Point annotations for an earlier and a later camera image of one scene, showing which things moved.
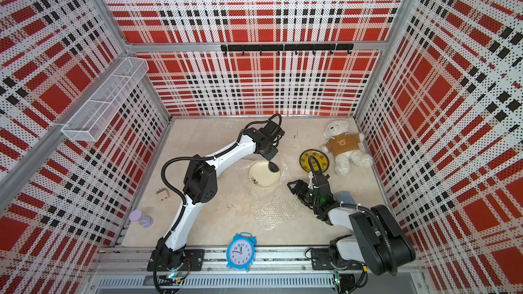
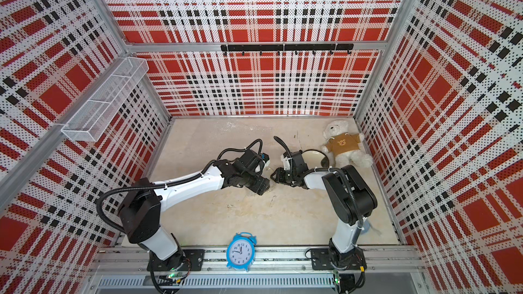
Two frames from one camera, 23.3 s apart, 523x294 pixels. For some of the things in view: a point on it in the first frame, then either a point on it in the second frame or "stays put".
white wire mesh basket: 90,120 stays put
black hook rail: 287,47 stays put
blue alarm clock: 240,251 stays put
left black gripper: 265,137 → 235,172
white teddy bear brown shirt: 345,147 stays put
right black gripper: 295,190 → 278,177
